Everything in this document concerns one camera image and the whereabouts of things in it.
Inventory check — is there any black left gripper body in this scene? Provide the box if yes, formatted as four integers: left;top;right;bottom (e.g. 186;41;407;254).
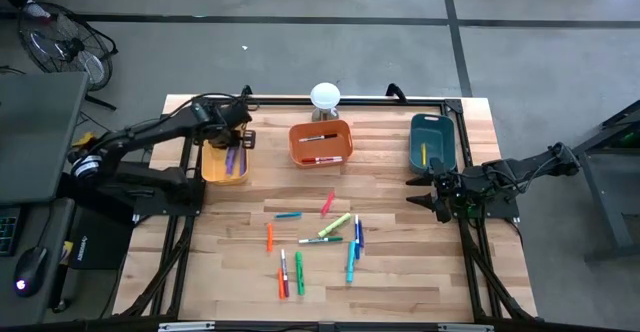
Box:
199;97;257;151

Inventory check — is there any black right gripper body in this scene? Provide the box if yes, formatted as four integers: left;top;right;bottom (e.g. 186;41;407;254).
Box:
430;157;471;225

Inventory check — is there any black dry-erase marker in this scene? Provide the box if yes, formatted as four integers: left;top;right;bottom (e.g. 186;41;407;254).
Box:
298;132;339;143

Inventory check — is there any lime green highlighter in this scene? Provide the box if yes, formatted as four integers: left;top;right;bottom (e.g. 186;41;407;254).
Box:
317;212;352;239

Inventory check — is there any teal highlighter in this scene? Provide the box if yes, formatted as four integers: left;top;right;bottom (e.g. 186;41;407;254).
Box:
345;240;357;284

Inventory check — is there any pink highlighter pen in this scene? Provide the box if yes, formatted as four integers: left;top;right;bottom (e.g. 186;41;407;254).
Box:
320;190;337;218

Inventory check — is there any teal plastic bin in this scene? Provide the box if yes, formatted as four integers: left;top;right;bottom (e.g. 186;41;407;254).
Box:
408;113;458;176

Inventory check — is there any yellow plastic bin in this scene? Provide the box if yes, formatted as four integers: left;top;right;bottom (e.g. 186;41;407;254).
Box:
200;129;251;188

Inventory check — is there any orange plastic bin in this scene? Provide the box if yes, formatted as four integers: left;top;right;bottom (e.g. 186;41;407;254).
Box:
288;118;355;169

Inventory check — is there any white mushroom lamp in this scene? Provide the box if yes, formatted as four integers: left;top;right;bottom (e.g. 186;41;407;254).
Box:
309;81;343;122

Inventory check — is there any yellow power plug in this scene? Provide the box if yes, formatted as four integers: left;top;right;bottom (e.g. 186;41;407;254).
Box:
71;131;99;150

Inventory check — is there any black metal stand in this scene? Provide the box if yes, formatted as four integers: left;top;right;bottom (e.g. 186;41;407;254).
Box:
573;99;640;263

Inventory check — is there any black floor fan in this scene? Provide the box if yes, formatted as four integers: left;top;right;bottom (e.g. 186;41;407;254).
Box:
17;0;120;112

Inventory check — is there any black controller box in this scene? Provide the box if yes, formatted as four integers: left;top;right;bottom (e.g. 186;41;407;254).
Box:
57;171;135;272

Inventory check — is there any person's shoe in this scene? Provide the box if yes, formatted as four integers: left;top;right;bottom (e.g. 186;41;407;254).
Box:
22;0;54;24

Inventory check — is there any black computer mouse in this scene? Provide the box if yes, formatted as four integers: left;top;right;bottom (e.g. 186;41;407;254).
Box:
13;245;50;299

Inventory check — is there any backlit keyboard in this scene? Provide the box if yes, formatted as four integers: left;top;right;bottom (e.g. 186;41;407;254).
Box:
0;206;22;258

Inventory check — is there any dark grey desk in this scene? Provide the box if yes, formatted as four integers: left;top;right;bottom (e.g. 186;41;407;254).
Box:
0;195;77;329

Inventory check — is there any black aluminium table frame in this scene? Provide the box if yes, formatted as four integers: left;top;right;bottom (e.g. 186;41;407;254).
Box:
113;84;540;332

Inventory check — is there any silver metal bracket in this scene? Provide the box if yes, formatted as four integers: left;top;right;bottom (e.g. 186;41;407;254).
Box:
157;321;217;332
437;323;495;332

